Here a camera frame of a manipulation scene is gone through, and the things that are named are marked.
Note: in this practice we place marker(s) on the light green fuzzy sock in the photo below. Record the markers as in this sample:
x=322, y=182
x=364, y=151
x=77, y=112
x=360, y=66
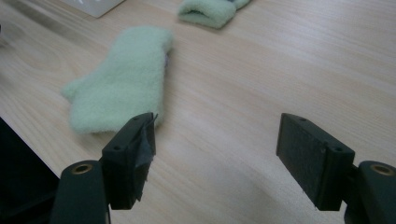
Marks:
x=207, y=12

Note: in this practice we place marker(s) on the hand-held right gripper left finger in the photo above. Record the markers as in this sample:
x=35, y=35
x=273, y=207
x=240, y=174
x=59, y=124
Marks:
x=124, y=168

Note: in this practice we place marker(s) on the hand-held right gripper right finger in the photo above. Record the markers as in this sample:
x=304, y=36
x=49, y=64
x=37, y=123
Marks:
x=311, y=165

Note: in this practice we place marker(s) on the white plastic basket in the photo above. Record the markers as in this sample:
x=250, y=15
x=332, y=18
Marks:
x=93, y=6

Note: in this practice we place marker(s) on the green plush toy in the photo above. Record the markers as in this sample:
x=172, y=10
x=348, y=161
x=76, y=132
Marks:
x=121, y=84

